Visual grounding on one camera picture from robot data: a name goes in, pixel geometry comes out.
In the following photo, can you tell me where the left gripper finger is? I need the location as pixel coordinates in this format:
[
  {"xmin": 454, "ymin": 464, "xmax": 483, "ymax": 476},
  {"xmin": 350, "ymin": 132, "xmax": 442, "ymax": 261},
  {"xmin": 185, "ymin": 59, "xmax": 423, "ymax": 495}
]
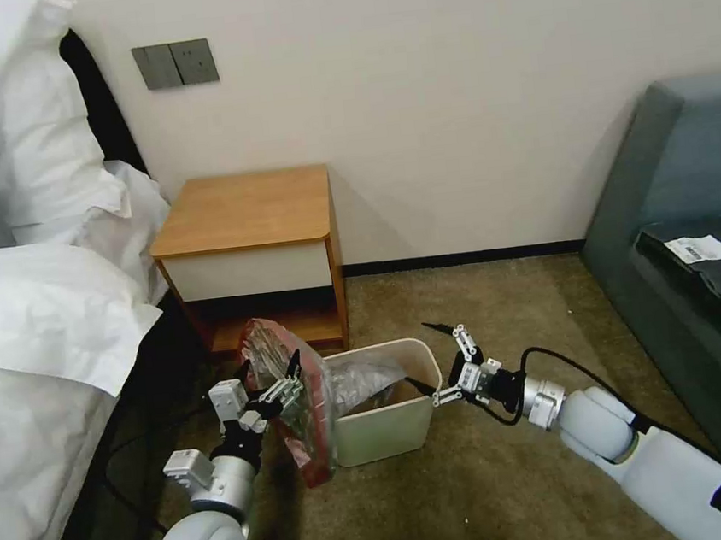
[
  {"xmin": 255, "ymin": 348, "xmax": 308, "ymax": 417},
  {"xmin": 233, "ymin": 361, "xmax": 255, "ymax": 400}
]

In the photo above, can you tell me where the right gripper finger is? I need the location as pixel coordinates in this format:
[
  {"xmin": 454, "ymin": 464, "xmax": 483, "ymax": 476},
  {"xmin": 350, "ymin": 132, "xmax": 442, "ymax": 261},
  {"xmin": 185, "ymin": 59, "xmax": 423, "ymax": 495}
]
[
  {"xmin": 401, "ymin": 369, "xmax": 467, "ymax": 410},
  {"xmin": 421, "ymin": 316, "xmax": 485, "ymax": 374}
]

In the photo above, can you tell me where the red transparent garbage bag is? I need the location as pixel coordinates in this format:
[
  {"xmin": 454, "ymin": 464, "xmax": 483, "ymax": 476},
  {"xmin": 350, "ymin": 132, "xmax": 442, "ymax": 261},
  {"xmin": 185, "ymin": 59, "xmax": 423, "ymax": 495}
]
[{"xmin": 235, "ymin": 311, "xmax": 340, "ymax": 495}]

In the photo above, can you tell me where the white plastic trash can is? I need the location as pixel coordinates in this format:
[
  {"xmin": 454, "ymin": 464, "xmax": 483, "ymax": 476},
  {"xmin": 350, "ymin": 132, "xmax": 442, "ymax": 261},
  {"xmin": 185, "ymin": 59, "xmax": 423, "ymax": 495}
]
[{"xmin": 320, "ymin": 335, "xmax": 453, "ymax": 471}]

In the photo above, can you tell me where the crumpled grey plastic bag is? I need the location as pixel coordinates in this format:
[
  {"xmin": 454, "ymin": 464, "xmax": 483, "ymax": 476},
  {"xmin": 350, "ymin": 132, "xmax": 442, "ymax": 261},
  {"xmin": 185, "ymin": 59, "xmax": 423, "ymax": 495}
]
[{"xmin": 322, "ymin": 351, "xmax": 413, "ymax": 420}]

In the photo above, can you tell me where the black baseboard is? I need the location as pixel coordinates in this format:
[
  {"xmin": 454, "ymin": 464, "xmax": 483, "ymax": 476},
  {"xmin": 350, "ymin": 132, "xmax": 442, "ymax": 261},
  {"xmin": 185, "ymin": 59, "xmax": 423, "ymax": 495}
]
[{"xmin": 341, "ymin": 237, "xmax": 593, "ymax": 280}]

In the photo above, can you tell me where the dark bed base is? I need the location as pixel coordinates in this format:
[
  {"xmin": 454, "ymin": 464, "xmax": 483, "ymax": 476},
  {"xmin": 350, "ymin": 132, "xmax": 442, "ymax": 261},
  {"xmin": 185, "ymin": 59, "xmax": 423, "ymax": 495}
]
[{"xmin": 9, "ymin": 285, "xmax": 242, "ymax": 540}]

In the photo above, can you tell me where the wooden nightstand with white drawer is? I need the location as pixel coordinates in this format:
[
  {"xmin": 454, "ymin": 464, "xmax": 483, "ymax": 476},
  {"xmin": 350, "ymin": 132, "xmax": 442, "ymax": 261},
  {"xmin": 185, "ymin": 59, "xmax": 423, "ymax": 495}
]
[{"xmin": 143, "ymin": 162, "xmax": 353, "ymax": 371}]

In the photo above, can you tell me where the small white pillow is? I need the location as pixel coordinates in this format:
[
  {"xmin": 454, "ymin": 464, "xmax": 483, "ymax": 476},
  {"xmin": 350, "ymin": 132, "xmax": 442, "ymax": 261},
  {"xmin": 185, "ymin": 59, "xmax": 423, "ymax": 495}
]
[{"xmin": 4, "ymin": 153, "xmax": 182, "ymax": 320}]

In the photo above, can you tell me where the grey-green sofa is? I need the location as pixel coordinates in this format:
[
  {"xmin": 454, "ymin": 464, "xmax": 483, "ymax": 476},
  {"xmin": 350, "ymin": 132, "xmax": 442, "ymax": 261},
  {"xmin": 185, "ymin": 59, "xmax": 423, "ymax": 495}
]
[{"xmin": 563, "ymin": 73, "xmax": 721, "ymax": 519}]

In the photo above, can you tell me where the white duvet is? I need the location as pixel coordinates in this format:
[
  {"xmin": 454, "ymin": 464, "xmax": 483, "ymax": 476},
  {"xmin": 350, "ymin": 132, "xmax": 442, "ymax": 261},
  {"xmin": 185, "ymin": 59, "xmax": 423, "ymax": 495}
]
[{"xmin": 0, "ymin": 229, "xmax": 191, "ymax": 540}]

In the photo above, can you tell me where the white paper label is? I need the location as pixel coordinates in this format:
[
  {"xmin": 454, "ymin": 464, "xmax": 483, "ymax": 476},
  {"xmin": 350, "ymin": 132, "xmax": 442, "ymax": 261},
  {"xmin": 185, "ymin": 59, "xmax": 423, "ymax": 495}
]
[{"xmin": 662, "ymin": 232, "xmax": 721, "ymax": 269}]

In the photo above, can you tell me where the black headboard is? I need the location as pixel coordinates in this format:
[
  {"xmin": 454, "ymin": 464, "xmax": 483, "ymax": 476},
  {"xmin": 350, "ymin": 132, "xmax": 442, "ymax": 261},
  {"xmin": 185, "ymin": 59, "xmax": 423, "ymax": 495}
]
[{"xmin": 56, "ymin": 21, "xmax": 152, "ymax": 185}]

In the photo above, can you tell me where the large white pillow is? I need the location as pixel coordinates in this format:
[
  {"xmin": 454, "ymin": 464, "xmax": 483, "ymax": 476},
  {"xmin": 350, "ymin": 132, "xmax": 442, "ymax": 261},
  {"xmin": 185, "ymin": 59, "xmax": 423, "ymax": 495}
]
[{"xmin": 0, "ymin": 0, "xmax": 134, "ymax": 233}]

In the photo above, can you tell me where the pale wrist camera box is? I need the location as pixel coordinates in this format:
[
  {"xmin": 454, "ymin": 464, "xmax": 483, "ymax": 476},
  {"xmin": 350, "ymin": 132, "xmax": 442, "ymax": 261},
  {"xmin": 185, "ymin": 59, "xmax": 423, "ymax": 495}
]
[
  {"xmin": 207, "ymin": 378, "xmax": 253, "ymax": 430},
  {"xmin": 454, "ymin": 362, "xmax": 489, "ymax": 396}
]

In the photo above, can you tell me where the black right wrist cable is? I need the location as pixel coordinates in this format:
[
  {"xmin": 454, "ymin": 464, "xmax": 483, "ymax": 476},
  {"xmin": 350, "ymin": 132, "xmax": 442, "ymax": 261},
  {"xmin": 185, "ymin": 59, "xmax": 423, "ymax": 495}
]
[{"xmin": 472, "ymin": 335, "xmax": 652, "ymax": 453}]

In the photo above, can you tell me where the black floor cable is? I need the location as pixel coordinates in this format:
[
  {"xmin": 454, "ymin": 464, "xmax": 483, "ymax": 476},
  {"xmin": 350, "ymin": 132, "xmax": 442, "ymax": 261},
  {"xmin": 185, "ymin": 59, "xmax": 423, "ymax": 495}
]
[{"xmin": 96, "ymin": 426, "xmax": 170, "ymax": 540}]

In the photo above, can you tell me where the grey wall socket plate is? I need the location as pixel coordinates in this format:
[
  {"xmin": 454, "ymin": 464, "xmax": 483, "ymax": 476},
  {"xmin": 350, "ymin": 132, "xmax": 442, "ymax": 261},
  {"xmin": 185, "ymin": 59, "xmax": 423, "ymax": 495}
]
[{"xmin": 170, "ymin": 36, "xmax": 221, "ymax": 86}]

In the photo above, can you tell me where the grey wall switch plate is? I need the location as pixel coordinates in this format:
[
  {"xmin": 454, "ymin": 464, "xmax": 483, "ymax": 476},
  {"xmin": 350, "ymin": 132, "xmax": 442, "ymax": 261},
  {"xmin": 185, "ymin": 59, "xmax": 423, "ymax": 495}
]
[{"xmin": 130, "ymin": 41, "xmax": 182, "ymax": 92}]

